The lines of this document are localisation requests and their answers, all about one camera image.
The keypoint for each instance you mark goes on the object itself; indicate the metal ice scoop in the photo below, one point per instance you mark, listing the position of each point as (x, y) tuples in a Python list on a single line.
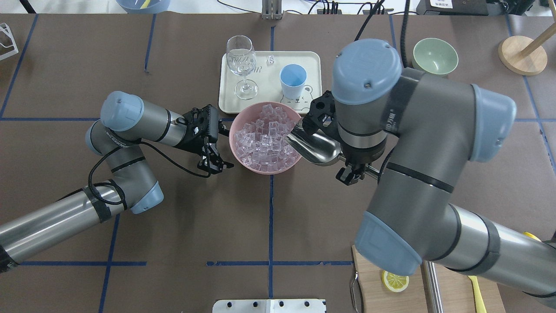
[(321, 150)]

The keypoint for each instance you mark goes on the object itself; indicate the light blue cup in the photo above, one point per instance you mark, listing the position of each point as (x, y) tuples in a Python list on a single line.
[(292, 80)]

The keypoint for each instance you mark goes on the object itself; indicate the pink bowl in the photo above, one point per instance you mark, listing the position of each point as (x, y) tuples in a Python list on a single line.
[(260, 169)]

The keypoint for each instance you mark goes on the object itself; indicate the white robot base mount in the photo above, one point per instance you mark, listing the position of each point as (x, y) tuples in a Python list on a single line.
[(270, 306)]

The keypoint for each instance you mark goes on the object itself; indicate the wooden cutting board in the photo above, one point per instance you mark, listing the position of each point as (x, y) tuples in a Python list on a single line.
[(456, 291)]

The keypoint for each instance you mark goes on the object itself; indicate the white wire cup rack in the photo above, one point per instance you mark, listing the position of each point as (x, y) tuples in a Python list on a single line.
[(8, 46)]

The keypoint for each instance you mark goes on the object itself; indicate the green bowl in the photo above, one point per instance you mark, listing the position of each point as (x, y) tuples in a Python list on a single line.
[(434, 56)]

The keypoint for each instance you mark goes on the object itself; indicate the metal cylinder rod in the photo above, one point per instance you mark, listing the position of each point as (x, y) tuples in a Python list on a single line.
[(432, 287)]

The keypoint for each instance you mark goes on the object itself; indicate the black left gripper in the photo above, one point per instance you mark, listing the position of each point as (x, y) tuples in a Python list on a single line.
[(189, 142)]

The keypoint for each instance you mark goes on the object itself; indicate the lemon half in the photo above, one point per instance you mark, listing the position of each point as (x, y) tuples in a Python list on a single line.
[(394, 283)]

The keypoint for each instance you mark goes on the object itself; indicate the yellow lemon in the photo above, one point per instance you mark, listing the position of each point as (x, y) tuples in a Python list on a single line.
[(530, 235)]

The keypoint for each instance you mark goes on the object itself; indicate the yellow plastic knife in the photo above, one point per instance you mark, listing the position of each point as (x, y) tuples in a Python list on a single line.
[(478, 299)]

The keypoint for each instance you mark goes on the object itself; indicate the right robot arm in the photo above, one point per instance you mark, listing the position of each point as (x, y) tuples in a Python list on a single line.
[(440, 125)]

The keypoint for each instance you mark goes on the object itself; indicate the clear wine glass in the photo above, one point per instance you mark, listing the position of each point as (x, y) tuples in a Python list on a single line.
[(241, 60)]

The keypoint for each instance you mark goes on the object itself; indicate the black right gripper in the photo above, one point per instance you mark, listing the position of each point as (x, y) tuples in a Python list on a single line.
[(364, 157)]

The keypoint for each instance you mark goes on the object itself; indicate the clear ice cubes pile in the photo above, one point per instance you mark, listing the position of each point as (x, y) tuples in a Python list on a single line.
[(263, 137)]

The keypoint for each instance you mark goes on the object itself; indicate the cream bear tray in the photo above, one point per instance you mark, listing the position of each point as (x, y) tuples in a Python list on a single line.
[(267, 78)]

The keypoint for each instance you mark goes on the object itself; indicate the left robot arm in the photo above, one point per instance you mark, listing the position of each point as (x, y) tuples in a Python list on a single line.
[(126, 122)]

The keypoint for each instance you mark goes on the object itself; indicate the wooden stand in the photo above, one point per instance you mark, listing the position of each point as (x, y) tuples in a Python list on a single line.
[(524, 55)]

